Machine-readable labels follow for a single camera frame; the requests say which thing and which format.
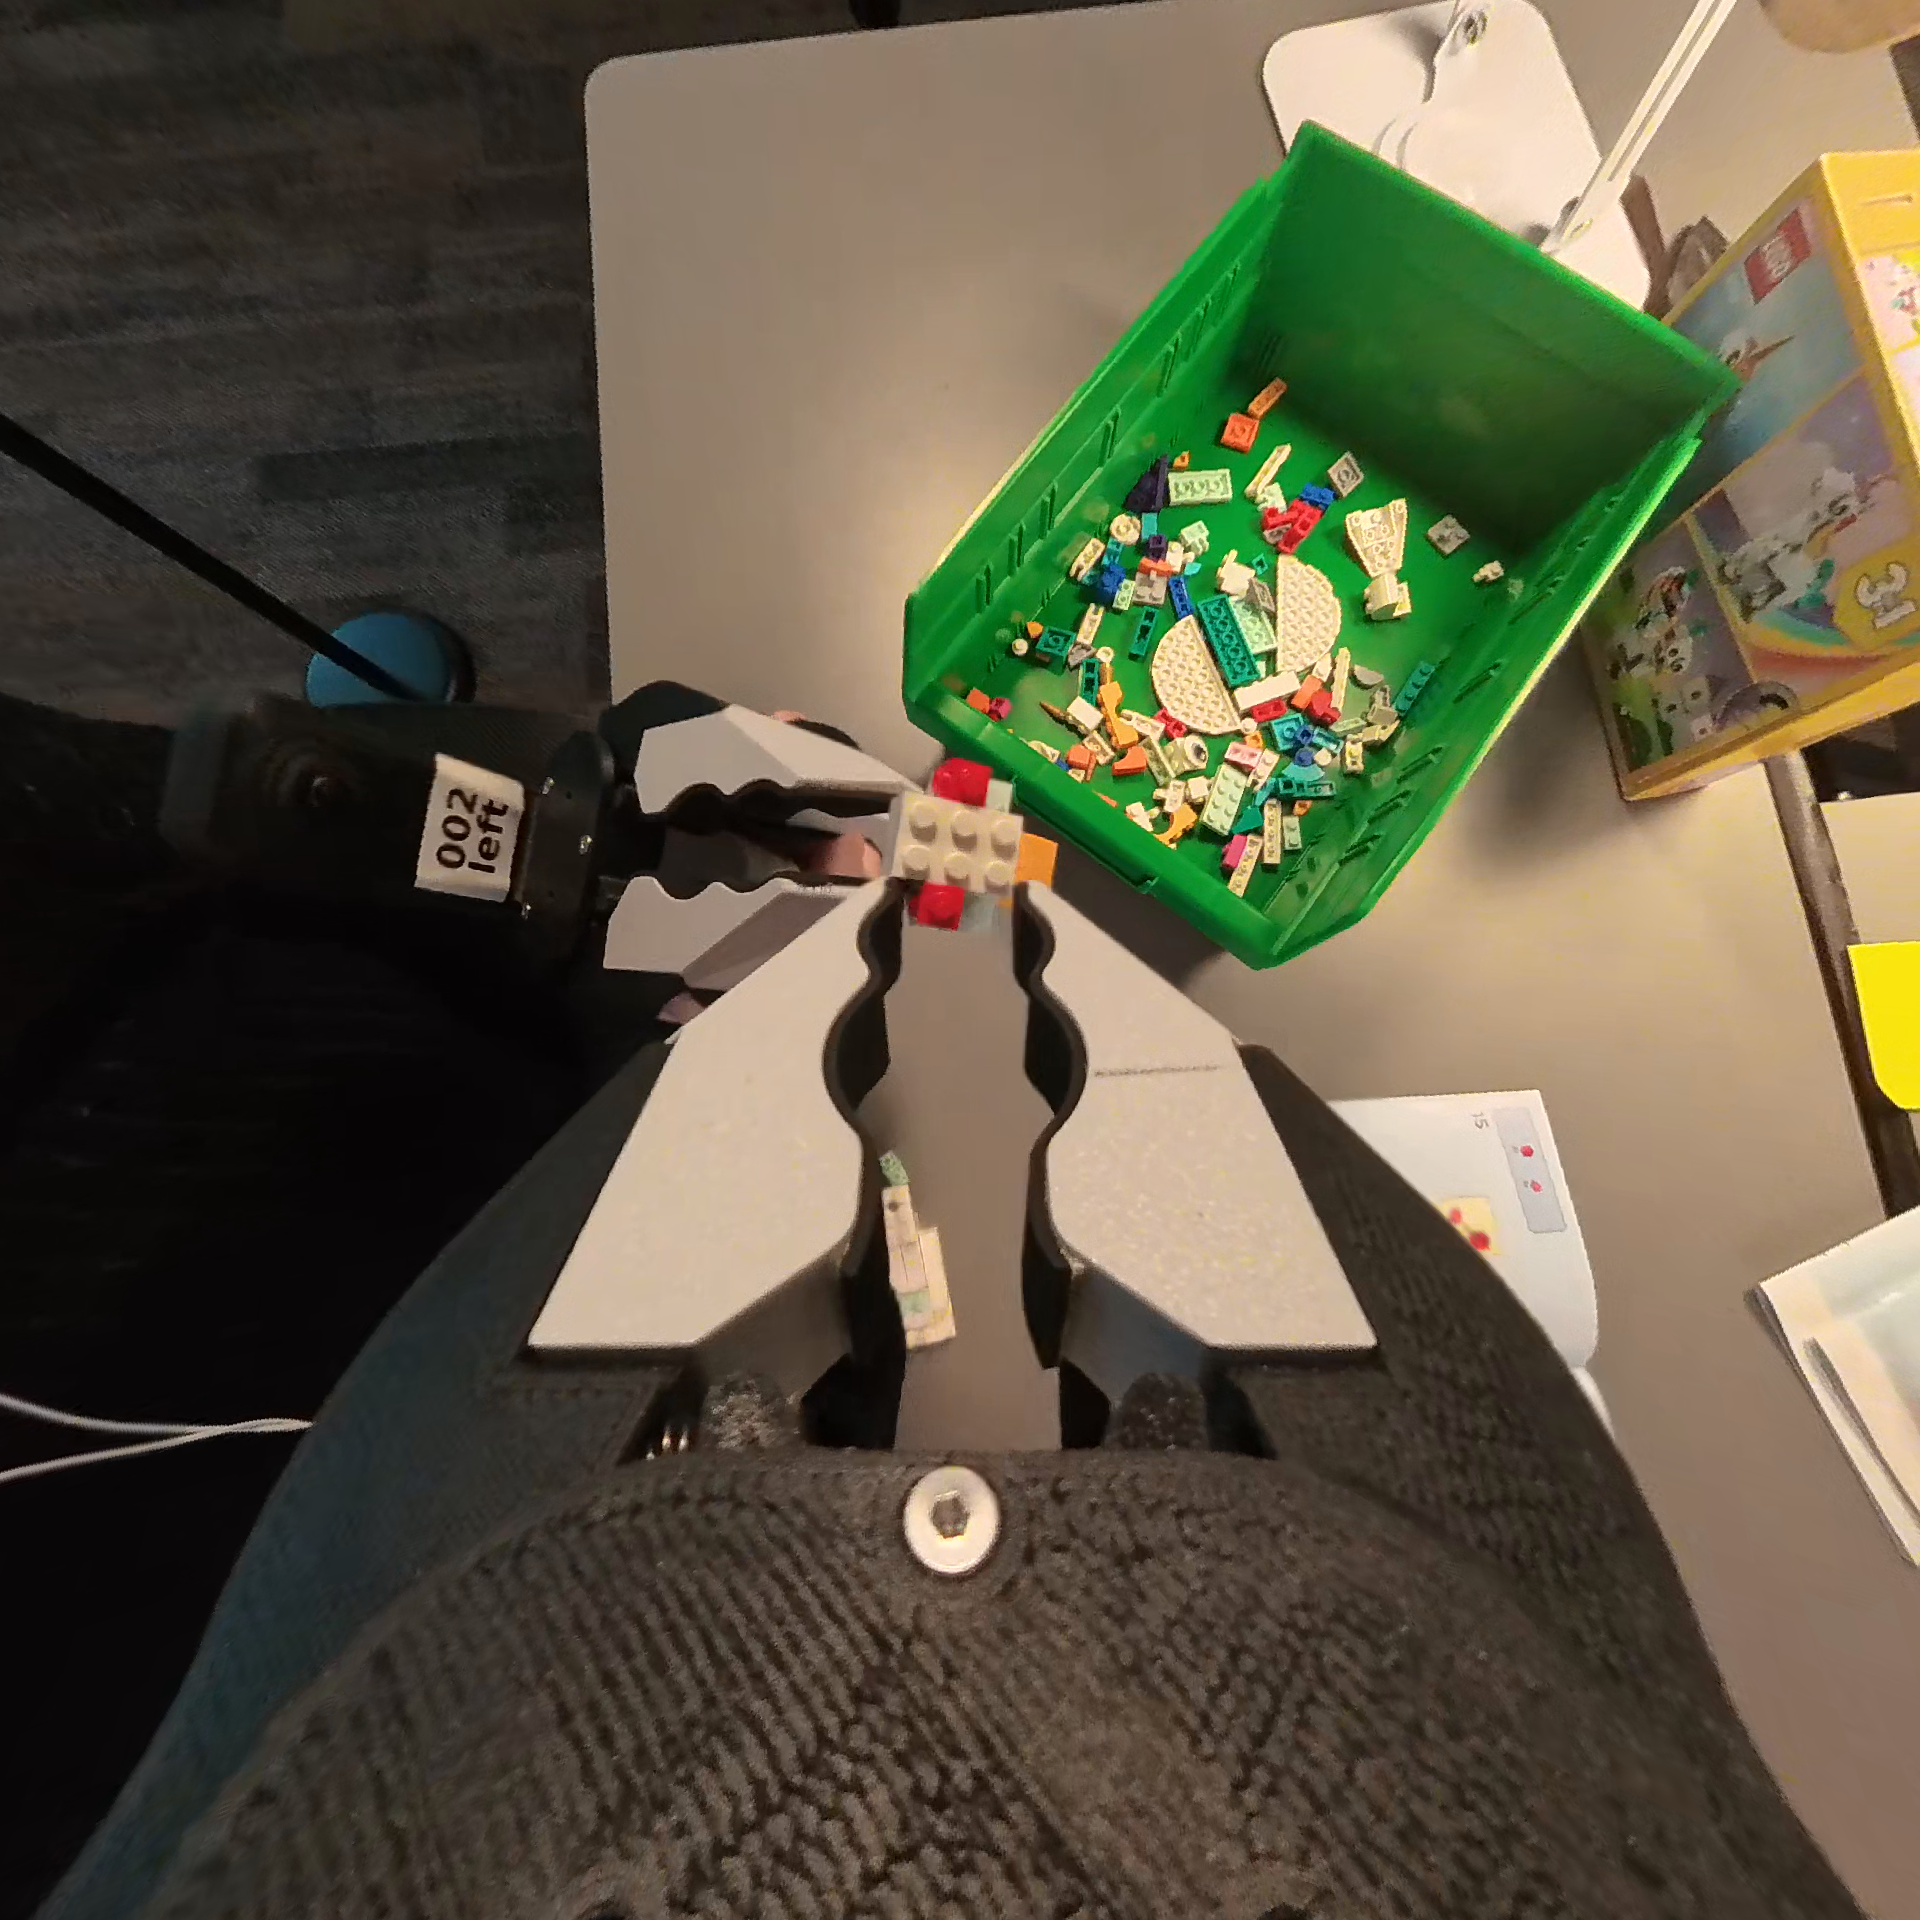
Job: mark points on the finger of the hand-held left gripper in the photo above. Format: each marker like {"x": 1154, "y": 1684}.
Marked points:
{"x": 779, "y": 756}
{"x": 674, "y": 930}

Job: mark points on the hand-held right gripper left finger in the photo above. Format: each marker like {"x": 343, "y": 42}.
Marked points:
{"x": 720, "y": 1201}

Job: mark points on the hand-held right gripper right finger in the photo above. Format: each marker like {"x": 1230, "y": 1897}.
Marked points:
{"x": 1185, "y": 1201}

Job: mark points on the multicoloured lego assembly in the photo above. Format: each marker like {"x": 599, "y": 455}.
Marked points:
{"x": 954, "y": 840}

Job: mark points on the green plastic bin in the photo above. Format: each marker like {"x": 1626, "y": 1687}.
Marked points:
{"x": 1441, "y": 346}

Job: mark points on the small pale lego piece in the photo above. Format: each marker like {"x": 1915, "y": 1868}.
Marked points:
{"x": 915, "y": 1275}

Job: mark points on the open lego instruction booklet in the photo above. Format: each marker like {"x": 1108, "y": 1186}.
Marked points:
{"x": 1529, "y": 1201}

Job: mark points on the pile of loose lego pieces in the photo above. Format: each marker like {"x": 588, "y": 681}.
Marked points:
{"x": 1214, "y": 660}

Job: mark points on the yellow lego set box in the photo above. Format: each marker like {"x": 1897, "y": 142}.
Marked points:
{"x": 1770, "y": 494}

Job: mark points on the blue round disc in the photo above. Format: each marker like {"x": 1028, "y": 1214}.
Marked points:
{"x": 398, "y": 644}

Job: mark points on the thin black pole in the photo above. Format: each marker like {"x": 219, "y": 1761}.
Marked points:
{"x": 164, "y": 534}

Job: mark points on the closed instruction booklet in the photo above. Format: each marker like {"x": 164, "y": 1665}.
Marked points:
{"x": 1860, "y": 1348}

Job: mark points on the yellow sticky note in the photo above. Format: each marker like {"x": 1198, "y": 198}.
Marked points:
{"x": 1886, "y": 1027}

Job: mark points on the white lamp base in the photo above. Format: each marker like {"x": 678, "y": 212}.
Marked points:
{"x": 1515, "y": 89}

